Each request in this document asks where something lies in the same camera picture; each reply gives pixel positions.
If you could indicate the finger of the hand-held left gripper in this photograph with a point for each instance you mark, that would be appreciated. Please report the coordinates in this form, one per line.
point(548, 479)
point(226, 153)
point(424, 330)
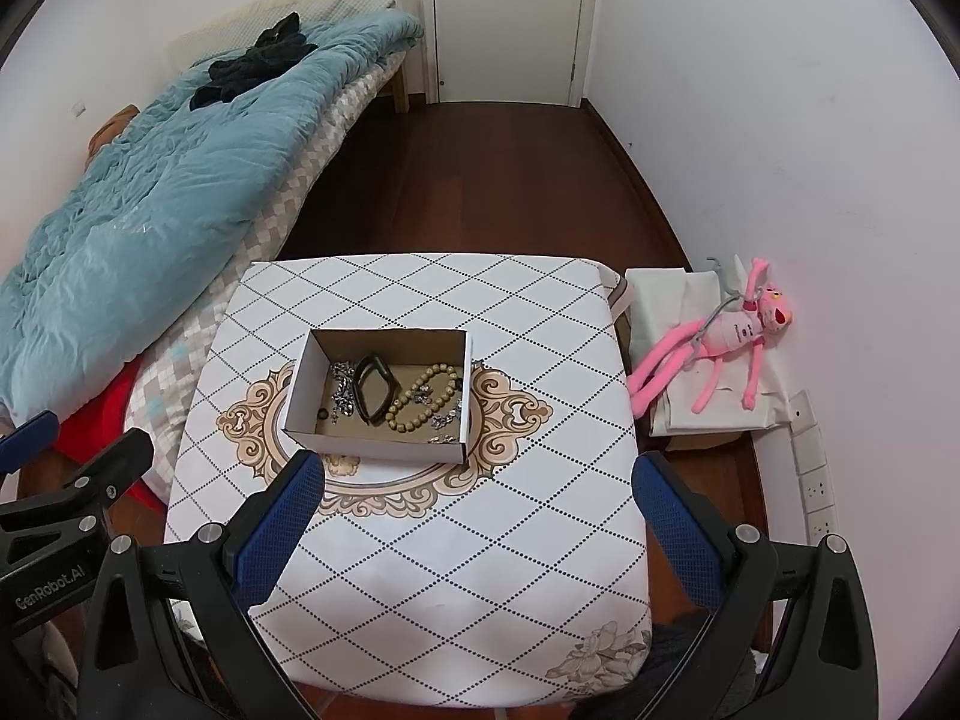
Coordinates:
point(120, 457)
point(30, 436)

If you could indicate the white power strip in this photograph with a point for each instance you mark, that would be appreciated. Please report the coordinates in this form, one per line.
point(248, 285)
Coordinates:
point(814, 487)

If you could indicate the red blanket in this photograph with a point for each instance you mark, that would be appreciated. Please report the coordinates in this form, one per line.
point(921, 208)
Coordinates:
point(105, 409)

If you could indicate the black garment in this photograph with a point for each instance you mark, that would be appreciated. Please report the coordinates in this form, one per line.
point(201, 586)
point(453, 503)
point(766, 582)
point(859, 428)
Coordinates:
point(247, 64)

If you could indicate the pink plush toy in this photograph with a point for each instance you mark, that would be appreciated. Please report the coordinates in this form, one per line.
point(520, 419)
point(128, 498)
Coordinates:
point(731, 334)

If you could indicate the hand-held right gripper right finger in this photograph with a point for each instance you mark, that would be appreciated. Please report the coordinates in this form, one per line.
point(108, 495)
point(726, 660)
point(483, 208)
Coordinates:
point(675, 532)

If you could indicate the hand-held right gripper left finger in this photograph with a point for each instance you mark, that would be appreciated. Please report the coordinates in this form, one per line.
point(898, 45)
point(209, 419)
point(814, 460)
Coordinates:
point(277, 532)

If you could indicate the wooden bed frame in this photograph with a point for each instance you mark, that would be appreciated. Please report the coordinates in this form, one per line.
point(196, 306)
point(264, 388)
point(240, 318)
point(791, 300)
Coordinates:
point(397, 90)

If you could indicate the light blue quilt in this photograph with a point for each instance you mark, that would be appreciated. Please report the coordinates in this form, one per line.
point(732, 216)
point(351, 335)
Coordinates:
point(150, 202)

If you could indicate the diamond patterned tablecloth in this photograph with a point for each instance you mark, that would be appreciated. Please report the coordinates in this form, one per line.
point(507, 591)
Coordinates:
point(450, 577)

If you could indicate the black wristwatch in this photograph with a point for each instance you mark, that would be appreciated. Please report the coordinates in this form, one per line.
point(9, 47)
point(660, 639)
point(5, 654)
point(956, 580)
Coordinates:
point(366, 367)

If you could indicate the white door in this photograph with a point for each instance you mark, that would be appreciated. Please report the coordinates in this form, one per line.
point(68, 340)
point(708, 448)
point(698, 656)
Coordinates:
point(510, 15)

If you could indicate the white cardboard box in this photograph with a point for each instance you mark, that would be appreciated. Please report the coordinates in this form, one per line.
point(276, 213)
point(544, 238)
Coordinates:
point(375, 446)

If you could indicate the brown soft toy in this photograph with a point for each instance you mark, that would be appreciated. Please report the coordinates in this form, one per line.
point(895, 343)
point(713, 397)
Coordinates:
point(112, 127)

